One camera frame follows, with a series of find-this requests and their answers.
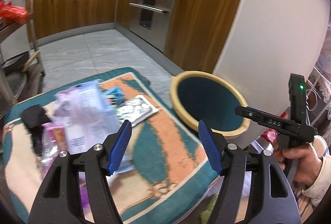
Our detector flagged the teal trash bin yellow rim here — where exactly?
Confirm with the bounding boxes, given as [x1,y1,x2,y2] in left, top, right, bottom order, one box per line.
[169,71,250,139]

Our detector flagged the wooden kitchen cabinets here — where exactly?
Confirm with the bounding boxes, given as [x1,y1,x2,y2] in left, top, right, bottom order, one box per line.
[33,0,240,72]

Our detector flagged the person's right hand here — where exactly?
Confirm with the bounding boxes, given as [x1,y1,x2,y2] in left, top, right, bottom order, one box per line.
[272,139,323,187]

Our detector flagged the silver blister pack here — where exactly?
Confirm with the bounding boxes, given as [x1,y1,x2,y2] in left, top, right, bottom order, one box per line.
[117,95,159,127]

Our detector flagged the large white purple snack bag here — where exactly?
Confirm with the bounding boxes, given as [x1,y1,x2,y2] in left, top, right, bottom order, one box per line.
[52,80,120,154]

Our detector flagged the small blue crumpled item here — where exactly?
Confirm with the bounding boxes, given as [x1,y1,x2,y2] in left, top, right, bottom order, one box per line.
[104,86,125,106]

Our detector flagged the teal beige patterned mat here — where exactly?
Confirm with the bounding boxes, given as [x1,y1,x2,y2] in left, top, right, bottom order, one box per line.
[3,67,216,223]

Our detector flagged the silver foil purple wrapper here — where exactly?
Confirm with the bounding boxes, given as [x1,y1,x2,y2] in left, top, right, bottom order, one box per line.
[40,122,66,175]

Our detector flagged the black plastic bag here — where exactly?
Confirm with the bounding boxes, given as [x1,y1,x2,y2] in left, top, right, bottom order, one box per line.
[21,105,51,156]

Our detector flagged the stainless steel shelf rack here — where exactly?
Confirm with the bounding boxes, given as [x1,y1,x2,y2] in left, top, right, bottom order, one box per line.
[0,0,46,111]

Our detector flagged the black baking tray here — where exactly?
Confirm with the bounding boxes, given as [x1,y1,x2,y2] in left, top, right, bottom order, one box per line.
[2,50,40,76]

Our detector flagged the stainless steel oven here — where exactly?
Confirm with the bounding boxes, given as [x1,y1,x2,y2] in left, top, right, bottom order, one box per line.
[129,0,176,52]

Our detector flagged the red plastic bag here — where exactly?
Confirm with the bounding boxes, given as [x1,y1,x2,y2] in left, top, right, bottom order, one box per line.
[0,1,28,25]

